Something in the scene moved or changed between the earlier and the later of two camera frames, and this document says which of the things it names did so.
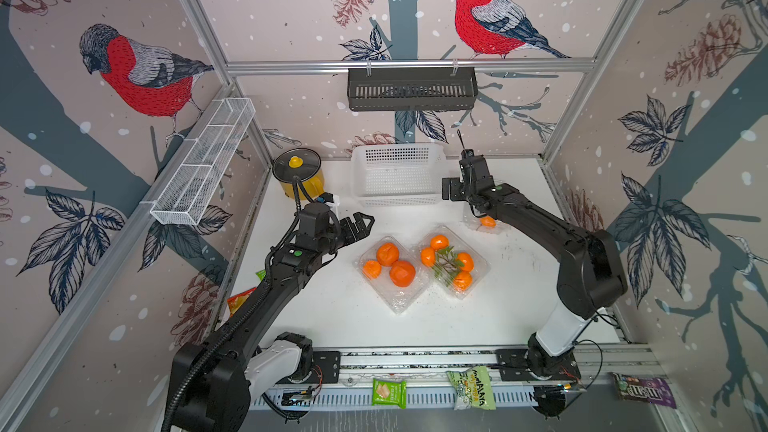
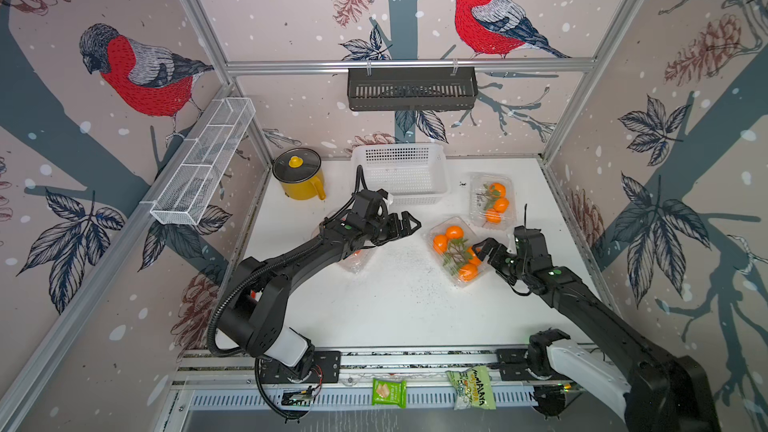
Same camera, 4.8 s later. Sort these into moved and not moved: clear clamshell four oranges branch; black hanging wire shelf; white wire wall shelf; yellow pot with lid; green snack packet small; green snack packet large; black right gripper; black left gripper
Moved: clear clamshell four oranges branch; black right gripper; black left gripper
Not moved: white wire wall shelf; black hanging wire shelf; green snack packet small; yellow pot with lid; green snack packet large
